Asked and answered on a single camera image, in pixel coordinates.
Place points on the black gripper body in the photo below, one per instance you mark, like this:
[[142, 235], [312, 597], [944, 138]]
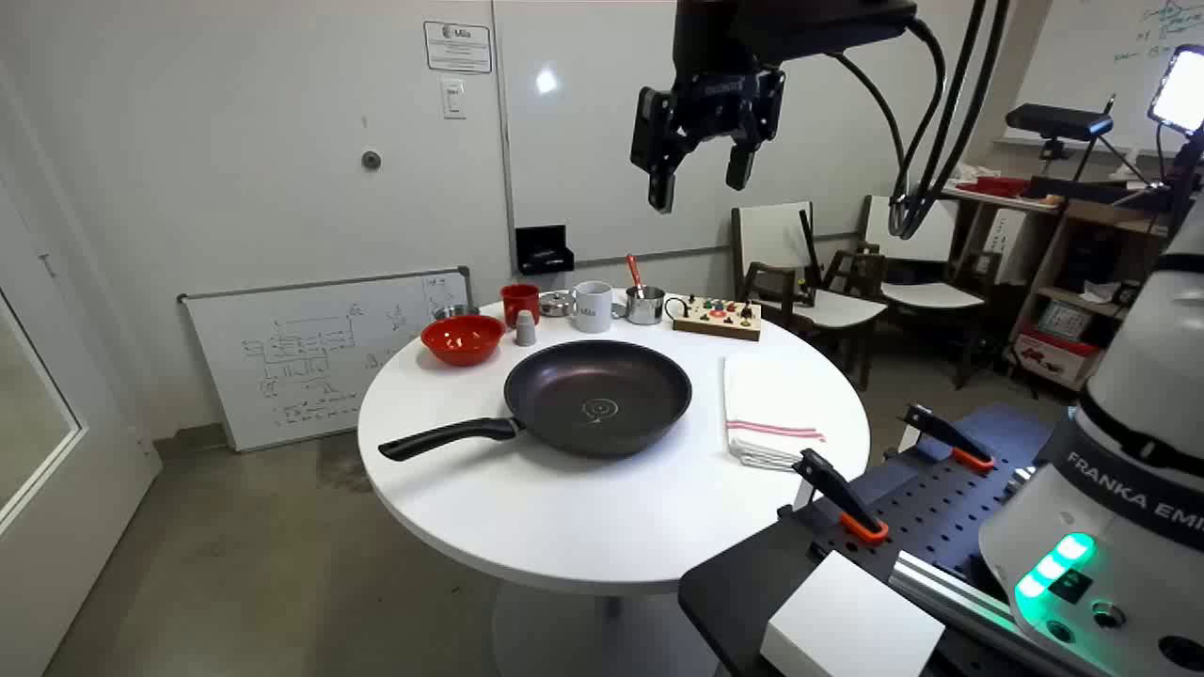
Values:
[[707, 107]]

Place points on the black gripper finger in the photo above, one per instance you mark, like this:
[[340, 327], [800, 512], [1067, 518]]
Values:
[[658, 191], [741, 171]]

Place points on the white towel red stripes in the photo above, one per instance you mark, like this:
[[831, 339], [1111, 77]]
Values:
[[765, 401]]

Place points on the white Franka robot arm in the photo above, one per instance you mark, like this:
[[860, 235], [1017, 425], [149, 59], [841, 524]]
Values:
[[1130, 379]]

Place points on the black frying pan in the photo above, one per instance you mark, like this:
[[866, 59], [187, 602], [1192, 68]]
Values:
[[596, 398]]

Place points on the white chair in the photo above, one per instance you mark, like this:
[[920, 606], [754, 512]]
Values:
[[772, 247], [927, 296]]

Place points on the small steel saucepan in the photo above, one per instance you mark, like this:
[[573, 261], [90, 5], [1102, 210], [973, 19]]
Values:
[[643, 306]]

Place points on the white mug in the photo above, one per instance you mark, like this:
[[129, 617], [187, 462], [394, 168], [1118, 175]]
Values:
[[593, 306]]

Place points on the wooden board colourful pieces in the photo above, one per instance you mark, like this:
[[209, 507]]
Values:
[[716, 317]]

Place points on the small steel cup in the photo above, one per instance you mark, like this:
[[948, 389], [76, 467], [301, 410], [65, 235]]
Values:
[[553, 304]]

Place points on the red mug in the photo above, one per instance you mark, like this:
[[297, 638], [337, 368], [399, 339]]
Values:
[[522, 304]]

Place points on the small grey shaker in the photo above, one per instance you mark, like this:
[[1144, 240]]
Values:
[[524, 327]]

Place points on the red bowl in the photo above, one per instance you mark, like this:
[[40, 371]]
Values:
[[460, 339]]

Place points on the black clamp orange tip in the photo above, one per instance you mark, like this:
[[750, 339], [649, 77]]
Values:
[[831, 494], [944, 438]]

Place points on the wooden shelf unit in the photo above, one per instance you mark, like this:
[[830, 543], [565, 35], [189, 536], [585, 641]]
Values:
[[1078, 210]]

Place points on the red storage box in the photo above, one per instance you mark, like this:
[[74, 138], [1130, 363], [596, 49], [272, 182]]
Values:
[[1055, 358]]

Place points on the leaning framed whiteboard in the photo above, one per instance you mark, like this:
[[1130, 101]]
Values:
[[312, 363]]

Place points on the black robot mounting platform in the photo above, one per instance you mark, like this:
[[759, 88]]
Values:
[[953, 512]]

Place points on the bright light panel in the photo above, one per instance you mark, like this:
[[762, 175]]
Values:
[[1182, 92]]

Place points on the white box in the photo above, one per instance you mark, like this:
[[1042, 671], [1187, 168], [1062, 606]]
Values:
[[851, 621]]

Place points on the white door with window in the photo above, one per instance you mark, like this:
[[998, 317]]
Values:
[[76, 549]]

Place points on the wall mounted whiteboard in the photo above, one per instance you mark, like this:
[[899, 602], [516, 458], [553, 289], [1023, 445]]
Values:
[[589, 151]]

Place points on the black wall tray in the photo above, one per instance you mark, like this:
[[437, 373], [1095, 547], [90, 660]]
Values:
[[543, 251]]

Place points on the white wall switch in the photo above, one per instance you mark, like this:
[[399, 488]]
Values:
[[453, 101]]

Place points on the framed wall sign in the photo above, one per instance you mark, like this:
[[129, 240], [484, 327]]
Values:
[[458, 47]]

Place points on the round grey wall knob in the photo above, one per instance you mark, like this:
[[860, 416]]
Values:
[[371, 161]]

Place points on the black camera on stand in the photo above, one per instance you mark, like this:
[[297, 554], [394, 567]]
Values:
[[1055, 123]]

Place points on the aluminium rail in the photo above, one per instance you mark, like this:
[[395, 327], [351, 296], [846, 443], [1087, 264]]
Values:
[[953, 597]]

